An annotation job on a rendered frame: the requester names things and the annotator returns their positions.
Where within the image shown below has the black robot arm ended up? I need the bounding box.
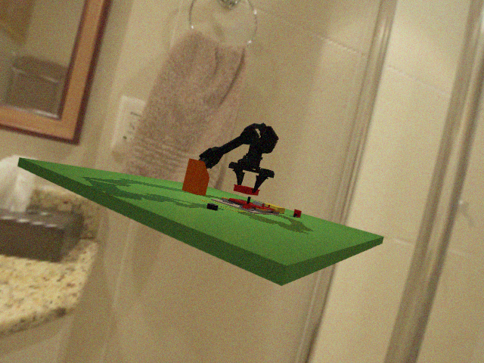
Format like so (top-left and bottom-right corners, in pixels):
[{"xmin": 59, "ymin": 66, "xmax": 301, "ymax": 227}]
[{"xmin": 199, "ymin": 123, "xmax": 279, "ymax": 170}]

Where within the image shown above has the yellow rectangular block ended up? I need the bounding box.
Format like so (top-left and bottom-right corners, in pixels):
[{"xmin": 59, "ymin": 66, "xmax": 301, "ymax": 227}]
[{"xmin": 265, "ymin": 203, "xmax": 285, "ymax": 214}]

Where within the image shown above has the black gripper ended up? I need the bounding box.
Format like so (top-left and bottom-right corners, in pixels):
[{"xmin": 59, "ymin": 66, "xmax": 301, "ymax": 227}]
[{"xmin": 228, "ymin": 151, "xmax": 275, "ymax": 193}]

